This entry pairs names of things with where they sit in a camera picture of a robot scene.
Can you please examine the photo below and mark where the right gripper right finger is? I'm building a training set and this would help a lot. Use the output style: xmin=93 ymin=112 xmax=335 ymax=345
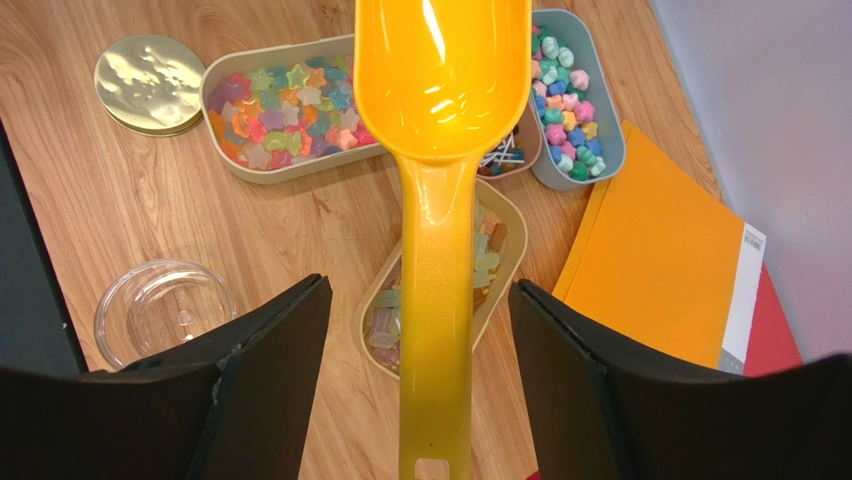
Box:
xmin=509 ymin=280 xmax=851 ymax=479

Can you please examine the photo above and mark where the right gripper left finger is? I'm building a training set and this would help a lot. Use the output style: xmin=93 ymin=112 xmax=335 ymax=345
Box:
xmin=1 ymin=274 xmax=332 ymax=479

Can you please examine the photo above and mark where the beige tray of star candies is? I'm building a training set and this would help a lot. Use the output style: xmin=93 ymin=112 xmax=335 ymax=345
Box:
xmin=200 ymin=35 xmax=385 ymax=184

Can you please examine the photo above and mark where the yellow plastic scoop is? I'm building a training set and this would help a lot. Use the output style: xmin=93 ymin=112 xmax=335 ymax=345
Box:
xmin=353 ymin=1 xmax=532 ymax=479

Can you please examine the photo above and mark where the beige tray of popsicle candies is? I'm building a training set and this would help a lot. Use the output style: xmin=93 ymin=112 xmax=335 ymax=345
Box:
xmin=352 ymin=180 xmax=528 ymax=379

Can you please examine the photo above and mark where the grey tray of round candies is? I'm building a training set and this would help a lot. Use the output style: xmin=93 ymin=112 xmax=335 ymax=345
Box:
xmin=530 ymin=8 xmax=626 ymax=190

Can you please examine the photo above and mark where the clear glass jar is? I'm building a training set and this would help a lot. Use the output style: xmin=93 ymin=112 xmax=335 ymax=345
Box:
xmin=94 ymin=259 xmax=237 ymax=370

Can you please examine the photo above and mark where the orange folder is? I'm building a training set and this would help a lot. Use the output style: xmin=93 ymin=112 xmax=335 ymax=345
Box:
xmin=553 ymin=122 xmax=767 ymax=375

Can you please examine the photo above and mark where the red folder at back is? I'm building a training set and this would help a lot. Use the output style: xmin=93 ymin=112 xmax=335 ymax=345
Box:
xmin=744 ymin=265 xmax=803 ymax=377

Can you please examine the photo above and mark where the gold round lid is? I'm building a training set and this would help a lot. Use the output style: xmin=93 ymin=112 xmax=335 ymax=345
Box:
xmin=93 ymin=34 xmax=205 ymax=137

